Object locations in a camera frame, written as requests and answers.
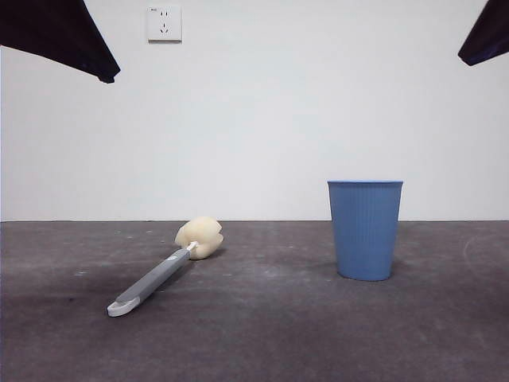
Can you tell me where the blue ribbed plastic cup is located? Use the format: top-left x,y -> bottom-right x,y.
326,179 -> 405,283

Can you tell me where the white wall power socket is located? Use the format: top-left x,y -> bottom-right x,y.
147,6 -> 183,44

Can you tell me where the grey-handled sponge cup brush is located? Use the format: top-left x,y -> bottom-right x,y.
106,216 -> 224,318

